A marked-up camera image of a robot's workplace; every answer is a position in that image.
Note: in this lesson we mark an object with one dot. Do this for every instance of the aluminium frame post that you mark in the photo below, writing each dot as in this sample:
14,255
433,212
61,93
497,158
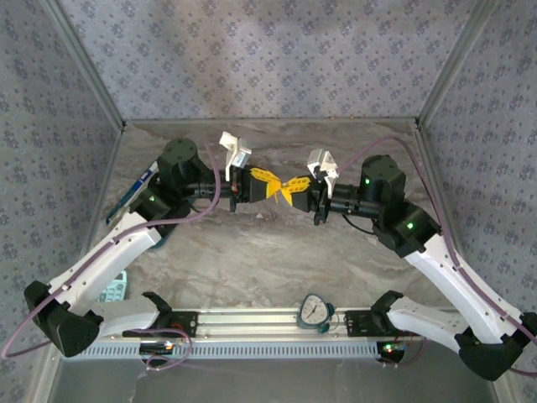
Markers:
90,69
455,63

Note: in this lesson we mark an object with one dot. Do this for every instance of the teal analog timer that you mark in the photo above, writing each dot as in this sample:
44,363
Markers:
312,312

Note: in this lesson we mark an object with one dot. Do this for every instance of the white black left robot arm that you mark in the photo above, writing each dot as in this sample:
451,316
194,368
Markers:
105,256

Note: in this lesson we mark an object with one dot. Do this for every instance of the aluminium mounting rail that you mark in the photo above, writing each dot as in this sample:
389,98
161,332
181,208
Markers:
251,321

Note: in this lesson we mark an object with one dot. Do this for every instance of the light teal calculator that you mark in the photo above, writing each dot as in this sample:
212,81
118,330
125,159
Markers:
114,289

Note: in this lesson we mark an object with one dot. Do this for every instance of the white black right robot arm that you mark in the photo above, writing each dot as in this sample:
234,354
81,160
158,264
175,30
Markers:
453,273

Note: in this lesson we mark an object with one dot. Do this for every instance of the blue pen-like tool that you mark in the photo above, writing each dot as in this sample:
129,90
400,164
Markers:
132,193

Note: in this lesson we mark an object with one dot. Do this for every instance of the small circuit board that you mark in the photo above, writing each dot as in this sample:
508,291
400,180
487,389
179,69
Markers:
157,347
392,350

